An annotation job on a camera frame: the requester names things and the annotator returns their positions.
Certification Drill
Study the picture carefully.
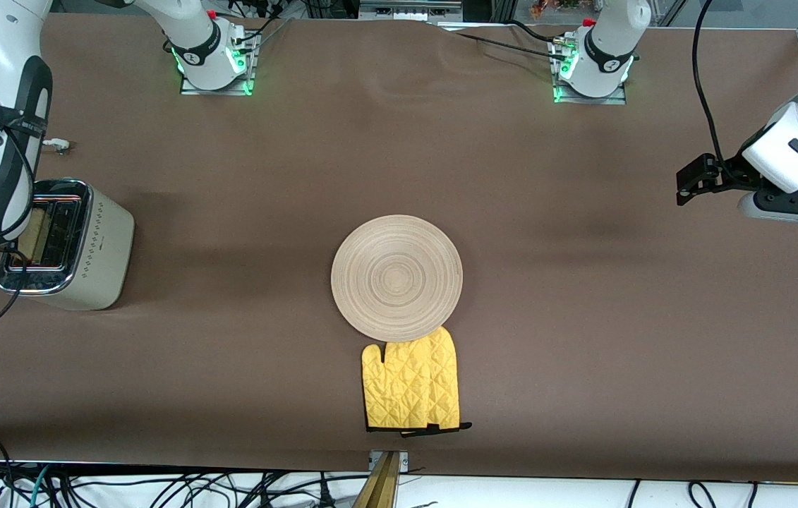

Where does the teal floor cable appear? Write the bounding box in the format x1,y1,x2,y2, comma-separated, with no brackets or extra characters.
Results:
28,464,53,508

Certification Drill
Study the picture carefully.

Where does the small metal bracket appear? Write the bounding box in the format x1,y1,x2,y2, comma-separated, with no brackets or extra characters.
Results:
368,452,411,473

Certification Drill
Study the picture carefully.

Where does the round wooden plate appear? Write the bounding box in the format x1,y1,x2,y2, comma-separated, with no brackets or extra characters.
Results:
330,214,463,342

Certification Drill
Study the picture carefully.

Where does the brown table cover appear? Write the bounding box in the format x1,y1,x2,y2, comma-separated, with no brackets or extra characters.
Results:
0,11,798,485

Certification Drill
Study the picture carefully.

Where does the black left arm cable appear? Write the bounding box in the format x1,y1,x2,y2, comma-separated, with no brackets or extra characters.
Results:
693,0,728,167

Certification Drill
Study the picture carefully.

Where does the grey power strip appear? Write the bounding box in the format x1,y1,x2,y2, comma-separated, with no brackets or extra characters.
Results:
360,0,464,23

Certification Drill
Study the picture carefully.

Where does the cream and chrome toaster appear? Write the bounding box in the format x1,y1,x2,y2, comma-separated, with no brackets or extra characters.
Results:
0,178,135,311

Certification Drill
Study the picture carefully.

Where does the brown bread slice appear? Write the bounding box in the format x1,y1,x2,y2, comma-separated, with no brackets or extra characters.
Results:
18,209,49,261

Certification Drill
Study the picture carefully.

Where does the black base power cable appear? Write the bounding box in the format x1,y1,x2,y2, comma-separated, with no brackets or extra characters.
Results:
452,31,570,61

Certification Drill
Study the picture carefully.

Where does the yellow quilted oven mitt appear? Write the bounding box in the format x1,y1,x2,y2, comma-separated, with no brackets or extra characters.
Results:
361,339,436,433
406,325,473,437

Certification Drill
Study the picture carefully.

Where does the brass coloured bar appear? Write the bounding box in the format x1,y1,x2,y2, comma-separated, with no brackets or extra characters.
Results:
352,452,403,508

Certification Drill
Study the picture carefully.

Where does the orange background item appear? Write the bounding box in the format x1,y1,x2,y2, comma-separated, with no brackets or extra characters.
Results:
529,0,598,20

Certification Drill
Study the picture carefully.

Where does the white toaster power cord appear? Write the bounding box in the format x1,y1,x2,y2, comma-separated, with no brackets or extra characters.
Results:
0,138,72,280

